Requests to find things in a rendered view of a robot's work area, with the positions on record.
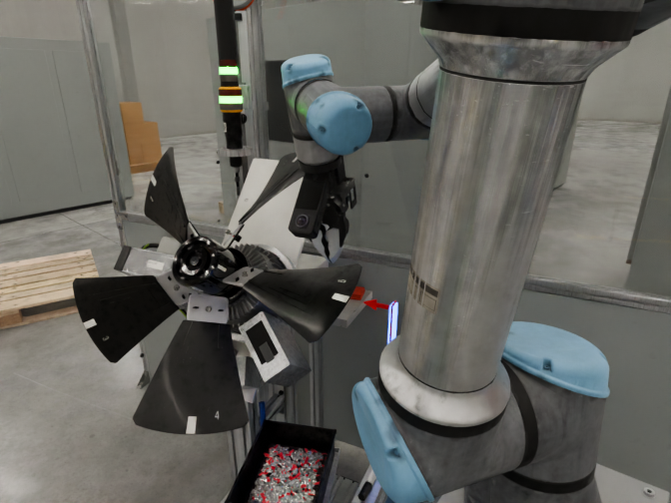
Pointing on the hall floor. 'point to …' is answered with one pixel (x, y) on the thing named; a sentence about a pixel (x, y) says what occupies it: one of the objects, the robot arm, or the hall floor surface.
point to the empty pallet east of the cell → (41, 285)
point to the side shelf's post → (317, 383)
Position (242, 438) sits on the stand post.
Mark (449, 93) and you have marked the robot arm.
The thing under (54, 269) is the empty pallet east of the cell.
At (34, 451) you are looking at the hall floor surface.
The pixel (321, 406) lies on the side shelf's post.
